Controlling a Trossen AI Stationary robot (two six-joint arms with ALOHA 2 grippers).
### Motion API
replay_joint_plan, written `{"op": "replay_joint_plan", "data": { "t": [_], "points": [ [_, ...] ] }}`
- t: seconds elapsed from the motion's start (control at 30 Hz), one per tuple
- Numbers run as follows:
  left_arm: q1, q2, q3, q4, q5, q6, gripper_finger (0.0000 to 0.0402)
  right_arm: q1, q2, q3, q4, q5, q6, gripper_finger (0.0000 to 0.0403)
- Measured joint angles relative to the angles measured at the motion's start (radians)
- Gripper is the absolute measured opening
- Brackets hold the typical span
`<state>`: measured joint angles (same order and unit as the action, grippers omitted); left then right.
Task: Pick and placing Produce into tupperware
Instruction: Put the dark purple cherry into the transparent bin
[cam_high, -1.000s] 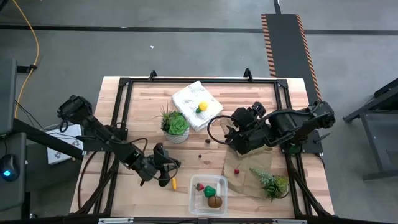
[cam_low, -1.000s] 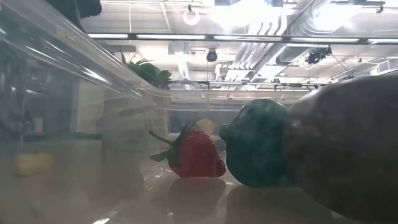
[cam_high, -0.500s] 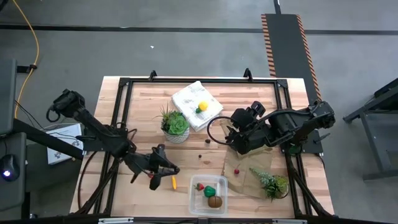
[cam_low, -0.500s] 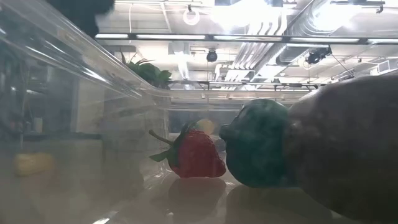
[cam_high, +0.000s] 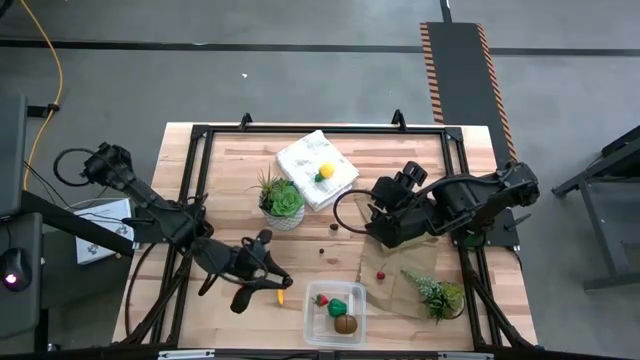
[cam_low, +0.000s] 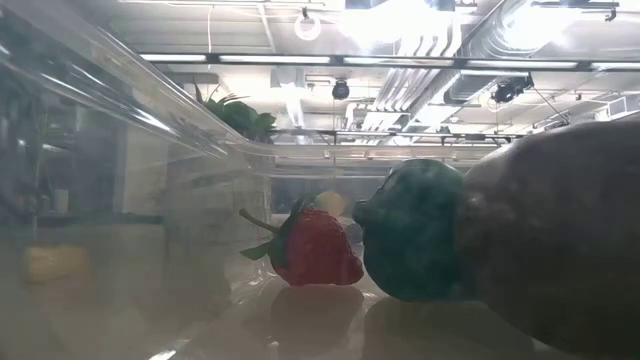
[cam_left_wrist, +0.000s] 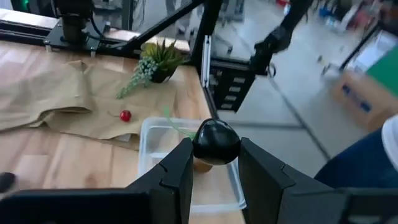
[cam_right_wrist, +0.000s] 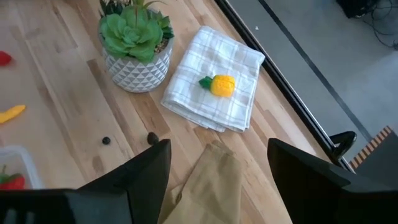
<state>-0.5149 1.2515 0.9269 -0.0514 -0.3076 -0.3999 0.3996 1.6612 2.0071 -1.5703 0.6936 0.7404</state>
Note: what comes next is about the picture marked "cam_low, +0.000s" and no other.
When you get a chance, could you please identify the red toy strawberry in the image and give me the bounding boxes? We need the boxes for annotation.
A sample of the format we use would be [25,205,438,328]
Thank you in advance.
[238,192,366,288]

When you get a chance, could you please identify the dark green toy bell pepper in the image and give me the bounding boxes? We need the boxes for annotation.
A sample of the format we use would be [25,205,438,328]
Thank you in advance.
[352,158,469,303]

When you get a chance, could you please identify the brown toy kiwi fruit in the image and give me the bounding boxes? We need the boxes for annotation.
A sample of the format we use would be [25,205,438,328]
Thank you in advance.
[457,119,640,359]

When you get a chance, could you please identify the clear plastic tupperware container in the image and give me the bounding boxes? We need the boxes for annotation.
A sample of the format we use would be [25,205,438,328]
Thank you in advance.
[0,0,640,360]

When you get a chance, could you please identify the artificial succulents in white pot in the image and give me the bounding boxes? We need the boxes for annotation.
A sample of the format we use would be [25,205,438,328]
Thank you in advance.
[192,77,279,145]

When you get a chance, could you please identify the black ceiling spotlight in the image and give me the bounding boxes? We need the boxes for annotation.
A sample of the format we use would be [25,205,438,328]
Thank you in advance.
[490,74,535,105]

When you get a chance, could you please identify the small black ceiling fixture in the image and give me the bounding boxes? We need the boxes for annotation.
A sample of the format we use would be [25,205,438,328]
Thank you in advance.
[542,118,572,134]

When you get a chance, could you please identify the small yellow toy fruit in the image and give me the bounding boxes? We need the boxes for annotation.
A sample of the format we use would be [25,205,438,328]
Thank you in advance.
[22,244,90,285]

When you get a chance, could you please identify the black horizontal frame rail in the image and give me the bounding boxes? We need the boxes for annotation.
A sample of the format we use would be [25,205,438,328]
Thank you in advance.
[273,128,526,140]

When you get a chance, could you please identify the black frame bar with lights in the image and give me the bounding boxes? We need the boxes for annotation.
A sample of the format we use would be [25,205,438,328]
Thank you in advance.
[137,52,640,71]

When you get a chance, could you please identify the white coiled cable loop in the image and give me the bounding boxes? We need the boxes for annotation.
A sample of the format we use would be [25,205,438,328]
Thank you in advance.
[293,13,323,43]

